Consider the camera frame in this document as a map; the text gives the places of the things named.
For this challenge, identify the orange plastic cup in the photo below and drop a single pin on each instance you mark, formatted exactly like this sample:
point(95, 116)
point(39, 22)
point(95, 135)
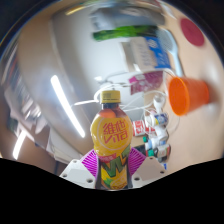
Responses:
point(191, 95)

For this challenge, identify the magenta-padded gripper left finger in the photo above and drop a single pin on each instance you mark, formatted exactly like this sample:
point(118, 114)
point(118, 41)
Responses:
point(76, 171)

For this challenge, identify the white paddle hairbrush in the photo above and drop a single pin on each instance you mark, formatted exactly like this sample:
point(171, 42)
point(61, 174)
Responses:
point(166, 41)

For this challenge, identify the flat round red coaster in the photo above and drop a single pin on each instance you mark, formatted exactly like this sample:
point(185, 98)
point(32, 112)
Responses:
point(192, 31)

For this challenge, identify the red and white canister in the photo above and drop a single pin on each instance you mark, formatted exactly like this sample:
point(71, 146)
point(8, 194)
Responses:
point(141, 128)

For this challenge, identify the white and blue box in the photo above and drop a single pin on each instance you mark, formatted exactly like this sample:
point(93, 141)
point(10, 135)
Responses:
point(146, 53)

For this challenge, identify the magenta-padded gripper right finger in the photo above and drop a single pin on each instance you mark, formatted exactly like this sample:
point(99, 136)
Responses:
point(146, 171)

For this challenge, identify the grey shaker bottle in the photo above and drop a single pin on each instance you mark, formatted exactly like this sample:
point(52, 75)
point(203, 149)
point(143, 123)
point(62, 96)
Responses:
point(126, 16)

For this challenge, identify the white tube ceiling light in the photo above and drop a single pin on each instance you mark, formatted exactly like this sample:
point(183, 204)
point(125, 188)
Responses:
point(19, 145)

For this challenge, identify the dark bottle with red label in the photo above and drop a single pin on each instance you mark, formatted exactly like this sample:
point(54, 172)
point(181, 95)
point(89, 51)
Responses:
point(164, 150)

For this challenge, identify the white cylindrical bottle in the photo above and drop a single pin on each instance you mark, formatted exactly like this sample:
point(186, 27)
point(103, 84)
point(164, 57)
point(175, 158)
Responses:
point(160, 119)

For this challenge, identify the magenta drink carton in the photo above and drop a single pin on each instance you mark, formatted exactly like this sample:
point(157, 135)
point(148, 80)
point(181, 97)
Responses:
point(146, 81)

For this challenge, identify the yellow labelled drink bottle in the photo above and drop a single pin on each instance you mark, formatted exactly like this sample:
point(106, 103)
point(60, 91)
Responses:
point(111, 133)

